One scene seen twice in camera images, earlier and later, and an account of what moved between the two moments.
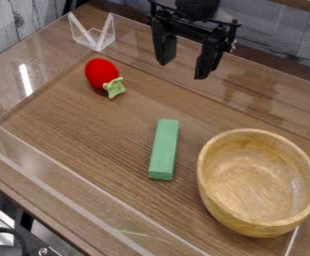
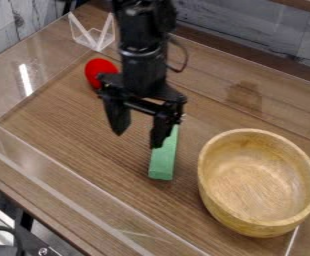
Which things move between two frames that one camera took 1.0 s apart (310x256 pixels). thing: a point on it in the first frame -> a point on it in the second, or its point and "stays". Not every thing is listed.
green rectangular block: (163, 157) stays
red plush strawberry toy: (102, 74) stays
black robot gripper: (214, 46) -> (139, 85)
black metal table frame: (36, 247) stays
